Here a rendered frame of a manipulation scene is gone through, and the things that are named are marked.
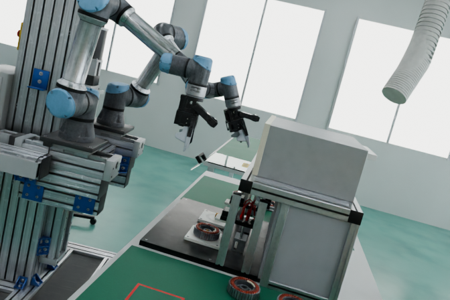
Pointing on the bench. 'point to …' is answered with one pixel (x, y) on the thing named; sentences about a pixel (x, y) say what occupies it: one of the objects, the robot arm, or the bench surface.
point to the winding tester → (310, 158)
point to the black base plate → (184, 247)
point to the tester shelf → (300, 197)
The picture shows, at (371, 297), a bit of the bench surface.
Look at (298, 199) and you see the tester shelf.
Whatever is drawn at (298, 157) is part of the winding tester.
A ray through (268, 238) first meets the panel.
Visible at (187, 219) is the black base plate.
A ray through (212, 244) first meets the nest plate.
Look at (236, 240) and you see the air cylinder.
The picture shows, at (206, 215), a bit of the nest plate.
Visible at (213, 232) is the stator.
